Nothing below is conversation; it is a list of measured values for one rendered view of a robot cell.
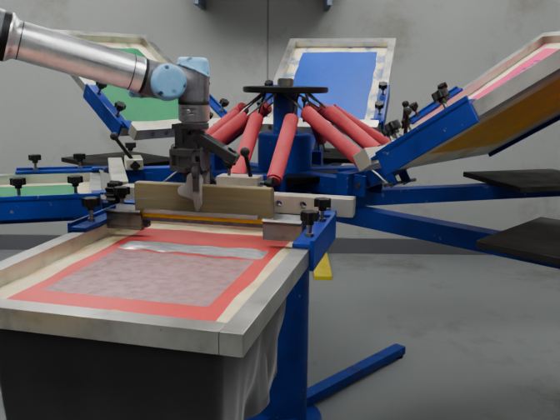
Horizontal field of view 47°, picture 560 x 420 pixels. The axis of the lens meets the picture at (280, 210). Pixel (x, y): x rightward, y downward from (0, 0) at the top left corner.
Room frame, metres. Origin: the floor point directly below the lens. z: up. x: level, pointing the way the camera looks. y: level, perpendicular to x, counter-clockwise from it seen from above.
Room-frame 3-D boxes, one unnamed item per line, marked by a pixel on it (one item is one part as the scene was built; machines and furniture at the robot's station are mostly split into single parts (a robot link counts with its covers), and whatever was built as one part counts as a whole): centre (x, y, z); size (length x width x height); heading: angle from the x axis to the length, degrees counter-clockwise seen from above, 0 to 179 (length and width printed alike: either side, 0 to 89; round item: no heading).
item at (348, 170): (2.36, -0.02, 0.99); 0.82 x 0.79 x 0.12; 166
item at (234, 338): (1.33, 0.24, 0.97); 0.79 x 0.58 x 0.04; 166
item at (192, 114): (1.55, 0.21, 1.27); 0.08 x 0.08 x 0.05
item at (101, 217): (1.63, 0.45, 0.98); 0.30 x 0.05 x 0.07; 166
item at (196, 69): (1.55, 0.21, 1.35); 0.09 x 0.08 x 0.11; 114
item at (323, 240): (1.50, -0.09, 0.98); 0.30 x 0.05 x 0.07; 166
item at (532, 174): (2.54, -0.66, 0.91); 1.34 x 0.41 x 0.08; 106
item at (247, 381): (1.23, 0.05, 0.74); 0.46 x 0.04 x 0.42; 166
